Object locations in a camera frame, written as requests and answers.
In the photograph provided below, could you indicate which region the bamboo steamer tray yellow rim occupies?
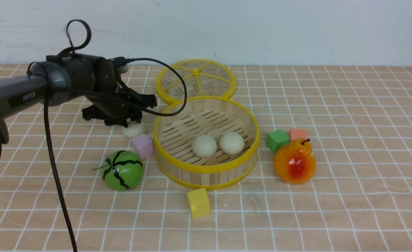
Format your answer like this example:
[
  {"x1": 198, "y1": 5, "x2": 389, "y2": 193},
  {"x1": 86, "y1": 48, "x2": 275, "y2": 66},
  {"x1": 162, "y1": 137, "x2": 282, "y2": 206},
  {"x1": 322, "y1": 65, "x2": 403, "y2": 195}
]
[{"x1": 153, "y1": 96, "x2": 261, "y2": 190}]

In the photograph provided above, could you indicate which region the green toy watermelon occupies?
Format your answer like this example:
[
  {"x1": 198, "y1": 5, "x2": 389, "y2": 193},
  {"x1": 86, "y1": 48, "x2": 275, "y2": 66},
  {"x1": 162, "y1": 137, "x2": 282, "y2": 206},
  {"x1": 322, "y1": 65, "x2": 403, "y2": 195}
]
[{"x1": 93, "y1": 150, "x2": 145, "y2": 190}]

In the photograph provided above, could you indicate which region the black cable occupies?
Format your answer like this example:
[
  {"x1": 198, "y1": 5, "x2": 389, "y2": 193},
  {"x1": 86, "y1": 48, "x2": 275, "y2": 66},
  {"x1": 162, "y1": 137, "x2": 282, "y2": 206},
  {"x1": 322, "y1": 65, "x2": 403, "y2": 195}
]
[{"x1": 27, "y1": 19, "x2": 188, "y2": 252}]

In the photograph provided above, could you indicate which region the bamboo steamer lid yellow rim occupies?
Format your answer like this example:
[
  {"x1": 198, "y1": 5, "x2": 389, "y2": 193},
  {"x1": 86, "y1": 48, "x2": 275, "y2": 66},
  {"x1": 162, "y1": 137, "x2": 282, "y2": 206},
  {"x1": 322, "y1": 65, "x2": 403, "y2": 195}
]
[{"x1": 155, "y1": 59, "x2": 236, "y2": 105}]

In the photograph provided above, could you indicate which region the yellow foam cube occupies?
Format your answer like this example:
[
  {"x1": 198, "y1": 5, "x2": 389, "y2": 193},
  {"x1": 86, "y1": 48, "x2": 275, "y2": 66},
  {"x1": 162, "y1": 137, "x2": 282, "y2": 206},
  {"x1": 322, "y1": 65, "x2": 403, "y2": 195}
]
[{"x1": 187, "y1": 188, "x2": 211, "y2": 218}]

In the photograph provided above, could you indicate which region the orange foam cube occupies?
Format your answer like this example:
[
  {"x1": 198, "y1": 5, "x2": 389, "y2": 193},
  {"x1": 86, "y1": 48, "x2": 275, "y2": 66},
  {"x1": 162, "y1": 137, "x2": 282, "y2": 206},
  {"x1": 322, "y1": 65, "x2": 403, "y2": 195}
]
[{"x1": 290, "y1": 128, "x2": 308, "y2": 142}]

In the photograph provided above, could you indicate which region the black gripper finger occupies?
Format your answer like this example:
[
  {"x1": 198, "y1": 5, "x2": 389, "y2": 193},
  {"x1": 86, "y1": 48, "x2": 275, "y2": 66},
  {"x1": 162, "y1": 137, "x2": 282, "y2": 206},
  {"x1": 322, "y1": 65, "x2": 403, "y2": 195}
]
[{"x1": 104, "y1": 118, "x2": 128, "y2": 127}]

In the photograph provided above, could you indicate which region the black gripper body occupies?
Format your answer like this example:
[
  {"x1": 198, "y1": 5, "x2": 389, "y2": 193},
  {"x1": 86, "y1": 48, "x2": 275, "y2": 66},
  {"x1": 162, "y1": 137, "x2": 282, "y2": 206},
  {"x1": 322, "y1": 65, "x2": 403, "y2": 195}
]
[{"x1": 82, "y1": 57, "x2": 157, "y2": 121}]

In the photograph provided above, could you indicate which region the white bun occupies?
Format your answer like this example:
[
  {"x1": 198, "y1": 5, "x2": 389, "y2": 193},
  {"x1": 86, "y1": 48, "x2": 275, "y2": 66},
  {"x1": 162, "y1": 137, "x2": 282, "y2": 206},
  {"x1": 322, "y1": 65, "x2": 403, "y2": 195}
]
[
  {"x1": 191, "y1": 134, "x2": 217, "y2": 159},
  {"x1": 122, "y1": 121, "x2": 147, "y2": 139},
  {"x1": 219, "y1": 132, "x2": 245, "y2": 156}
]

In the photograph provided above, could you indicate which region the orange toy pear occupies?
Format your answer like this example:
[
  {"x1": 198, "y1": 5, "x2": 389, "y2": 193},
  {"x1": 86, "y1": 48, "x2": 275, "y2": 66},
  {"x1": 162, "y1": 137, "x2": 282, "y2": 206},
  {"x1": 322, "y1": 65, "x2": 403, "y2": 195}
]
[{"x1": 273, "y1": 139, "x2": 317, "y2": 184}]

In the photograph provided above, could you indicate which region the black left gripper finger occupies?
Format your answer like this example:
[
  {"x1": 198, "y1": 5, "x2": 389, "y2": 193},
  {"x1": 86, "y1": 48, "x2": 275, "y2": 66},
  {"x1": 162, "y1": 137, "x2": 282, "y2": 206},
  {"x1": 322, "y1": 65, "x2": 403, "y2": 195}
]
[{"x1": 129, "y1": 110, "x2": 142, "y2": 123}]

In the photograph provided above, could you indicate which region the pink foam cube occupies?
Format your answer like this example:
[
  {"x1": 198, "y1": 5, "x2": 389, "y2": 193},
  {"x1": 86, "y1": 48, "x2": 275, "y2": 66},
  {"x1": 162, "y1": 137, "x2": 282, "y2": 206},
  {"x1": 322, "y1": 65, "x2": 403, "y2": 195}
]
[{"x1": 131, "y1": 134, "x2": 155, "y2": 160}]

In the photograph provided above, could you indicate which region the green foam cube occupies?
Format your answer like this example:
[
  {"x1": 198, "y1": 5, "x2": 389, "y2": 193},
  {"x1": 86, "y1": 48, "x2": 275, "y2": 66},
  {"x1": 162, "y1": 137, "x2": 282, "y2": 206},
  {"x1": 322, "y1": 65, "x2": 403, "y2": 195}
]
[{"x1": 265, "y1": 129, "x2": 290, "y2": 154}]

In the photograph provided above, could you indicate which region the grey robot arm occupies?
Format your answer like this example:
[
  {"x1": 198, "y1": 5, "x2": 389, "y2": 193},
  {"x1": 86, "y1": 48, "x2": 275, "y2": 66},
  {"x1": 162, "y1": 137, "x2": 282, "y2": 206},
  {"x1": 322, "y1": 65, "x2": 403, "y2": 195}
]
[{"x1": 0, "y1": 53, "x2": 157, "y2": 155}]

